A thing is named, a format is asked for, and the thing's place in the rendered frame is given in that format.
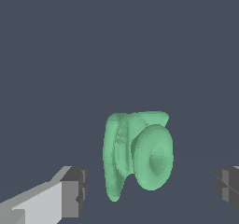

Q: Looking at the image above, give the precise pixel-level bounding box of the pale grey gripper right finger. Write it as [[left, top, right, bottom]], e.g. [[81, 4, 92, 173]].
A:
[[214, 165, 239, 216]]

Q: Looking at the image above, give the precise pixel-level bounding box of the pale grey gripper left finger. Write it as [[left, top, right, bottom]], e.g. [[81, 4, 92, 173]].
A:
[[0, 165, 89, 224]]

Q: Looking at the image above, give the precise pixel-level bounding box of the green rounded plastic object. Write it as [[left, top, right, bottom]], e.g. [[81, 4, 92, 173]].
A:
[[103, 110, 175, 203]]

